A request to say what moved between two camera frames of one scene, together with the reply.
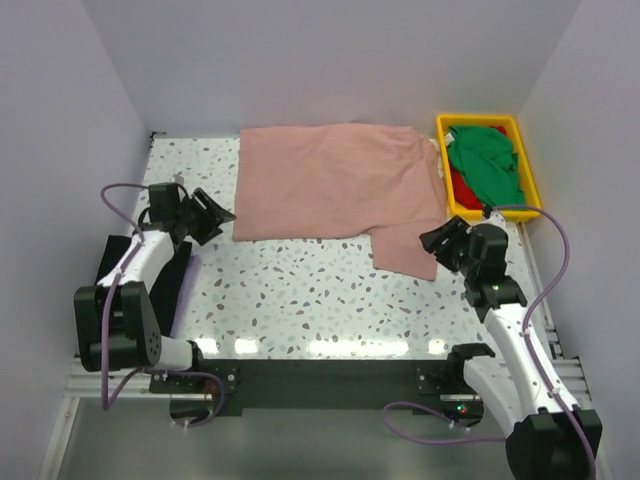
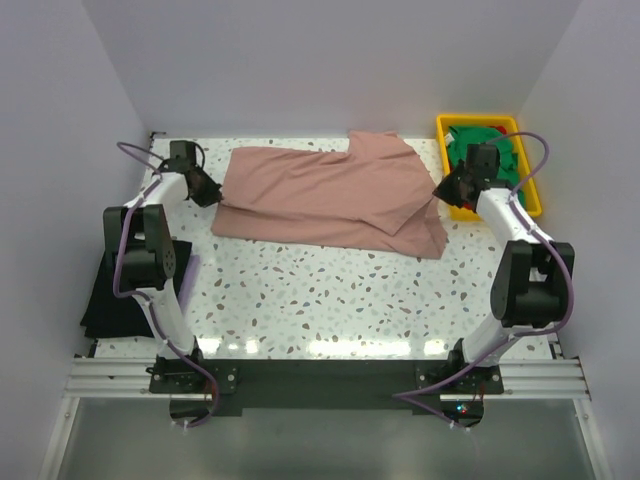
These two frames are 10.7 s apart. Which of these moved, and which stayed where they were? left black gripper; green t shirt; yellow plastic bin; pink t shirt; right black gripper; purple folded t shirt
Moved: right black gripper; pink t shirt; left black gripper
Stayed: yellow plastic bin; green t shirt; purple folded t shirt
